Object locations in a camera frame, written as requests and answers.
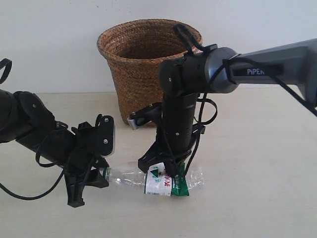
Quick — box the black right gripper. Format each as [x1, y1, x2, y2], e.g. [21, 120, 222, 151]
[138, 123, 206, 173]

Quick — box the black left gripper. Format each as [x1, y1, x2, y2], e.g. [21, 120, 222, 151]
[64, 121, 109, 207]

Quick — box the clear plastic water bottle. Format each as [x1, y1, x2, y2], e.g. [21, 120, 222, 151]
[99, 162, 204, 197]

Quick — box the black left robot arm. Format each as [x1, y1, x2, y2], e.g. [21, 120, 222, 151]
[0, 90, 115, 208]

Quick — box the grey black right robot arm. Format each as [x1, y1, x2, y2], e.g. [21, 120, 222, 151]
[131, 39, 317, 176]

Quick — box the brown woven straw basket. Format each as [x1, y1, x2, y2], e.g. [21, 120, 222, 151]
[96, 19, 203, 128]

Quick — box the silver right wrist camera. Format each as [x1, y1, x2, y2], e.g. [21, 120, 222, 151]
[127, 102, 162, 130]

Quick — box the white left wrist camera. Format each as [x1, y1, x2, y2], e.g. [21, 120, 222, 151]
[95, 114, 115, 157]

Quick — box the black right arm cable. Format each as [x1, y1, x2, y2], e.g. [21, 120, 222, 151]
[163, 24, 317, 177]

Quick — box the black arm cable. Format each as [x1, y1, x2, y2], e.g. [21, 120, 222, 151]
[0, 58, 100, 200]
[163, 24, 317, 177]

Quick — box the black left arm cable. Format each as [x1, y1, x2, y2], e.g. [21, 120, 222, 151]
[0, 58, 100, 200]

